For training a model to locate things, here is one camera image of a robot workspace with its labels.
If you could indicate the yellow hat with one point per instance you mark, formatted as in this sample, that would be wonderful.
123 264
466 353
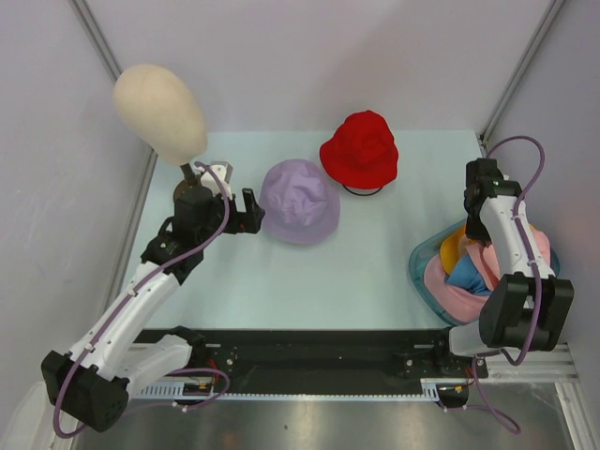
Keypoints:
453 248

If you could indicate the lilac bucket hat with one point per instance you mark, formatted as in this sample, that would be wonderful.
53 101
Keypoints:
301 206

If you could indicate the red bucket hat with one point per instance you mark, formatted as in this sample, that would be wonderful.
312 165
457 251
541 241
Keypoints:
362 153

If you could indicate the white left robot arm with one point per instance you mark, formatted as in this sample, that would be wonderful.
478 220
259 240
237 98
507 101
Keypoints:
95 379

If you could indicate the pink bucket hat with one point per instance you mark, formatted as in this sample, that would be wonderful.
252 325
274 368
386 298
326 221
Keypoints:
486 263

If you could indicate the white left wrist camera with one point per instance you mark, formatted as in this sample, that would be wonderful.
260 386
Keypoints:
218 179

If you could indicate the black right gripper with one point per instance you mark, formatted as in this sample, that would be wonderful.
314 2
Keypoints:
476 233

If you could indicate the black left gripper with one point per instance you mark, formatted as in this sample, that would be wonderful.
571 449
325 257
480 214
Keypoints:
248 221

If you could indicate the blue hat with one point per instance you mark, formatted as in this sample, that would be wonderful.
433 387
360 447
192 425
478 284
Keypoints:
466 276

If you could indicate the beige mannequin head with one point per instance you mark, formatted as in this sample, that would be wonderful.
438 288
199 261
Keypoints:
161 110

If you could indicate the black wire hat stand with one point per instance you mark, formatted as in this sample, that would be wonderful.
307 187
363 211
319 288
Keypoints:
359 192

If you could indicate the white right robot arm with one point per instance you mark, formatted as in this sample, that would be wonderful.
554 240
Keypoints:
528 308

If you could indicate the brown wooden stand base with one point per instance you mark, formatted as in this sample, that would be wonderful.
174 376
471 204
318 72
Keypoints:
187 184

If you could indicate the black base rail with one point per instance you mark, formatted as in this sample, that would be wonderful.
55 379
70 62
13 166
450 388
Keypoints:
285 363

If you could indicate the teal plastic basket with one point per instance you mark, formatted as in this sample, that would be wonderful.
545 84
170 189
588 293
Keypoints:
418 261

